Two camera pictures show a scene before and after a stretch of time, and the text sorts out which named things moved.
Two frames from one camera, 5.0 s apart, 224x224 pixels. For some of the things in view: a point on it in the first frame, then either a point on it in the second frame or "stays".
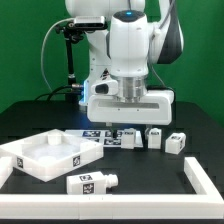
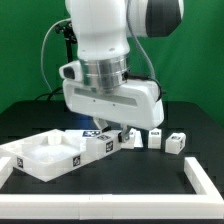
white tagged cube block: [128, 139] stays
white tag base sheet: [104, 137] -> [78, 137]
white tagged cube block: [154, 138] stays
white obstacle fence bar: [92, 207] stays
